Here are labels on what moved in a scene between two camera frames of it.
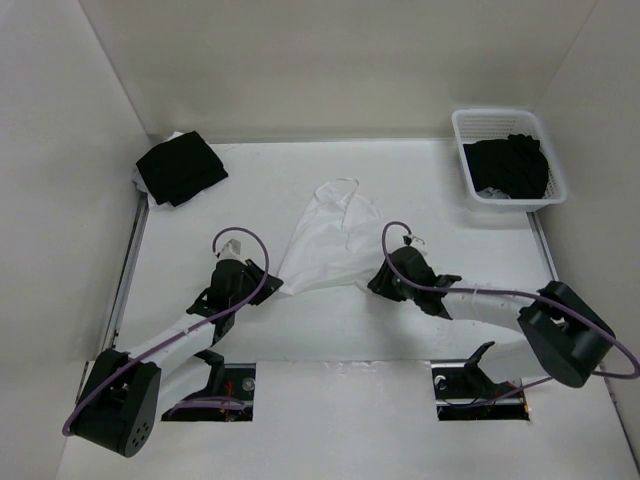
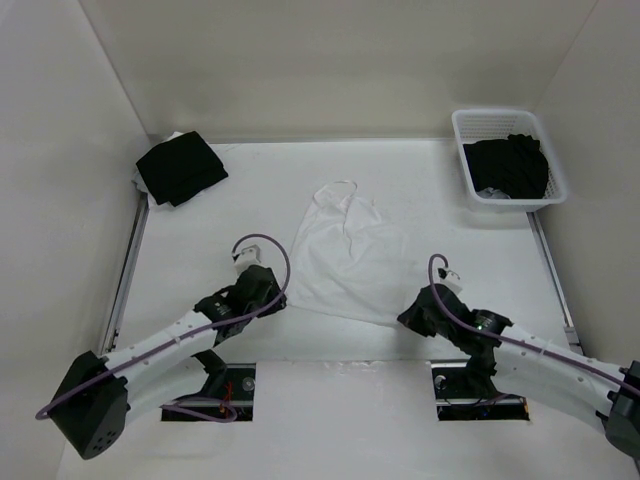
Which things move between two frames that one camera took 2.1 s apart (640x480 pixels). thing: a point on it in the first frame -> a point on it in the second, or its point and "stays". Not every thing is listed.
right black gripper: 380,282 -> 411,317
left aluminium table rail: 119,303 stays
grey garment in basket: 489,193 stays
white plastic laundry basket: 508,161 stays
